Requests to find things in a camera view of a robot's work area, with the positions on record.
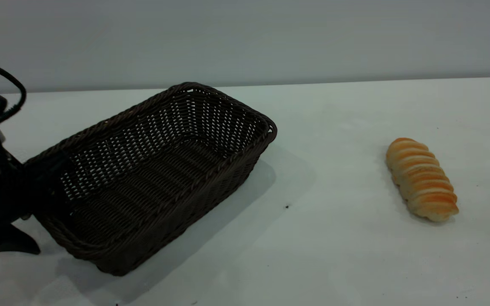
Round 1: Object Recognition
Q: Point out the ridged golden bread roll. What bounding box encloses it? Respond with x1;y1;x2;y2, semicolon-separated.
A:
385;137;459;223

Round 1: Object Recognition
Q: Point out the dark brown woven basket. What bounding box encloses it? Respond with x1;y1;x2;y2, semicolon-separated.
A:
24;82;278;277

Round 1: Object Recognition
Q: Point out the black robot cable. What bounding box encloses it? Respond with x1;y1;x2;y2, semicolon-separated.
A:
0;55;27;128

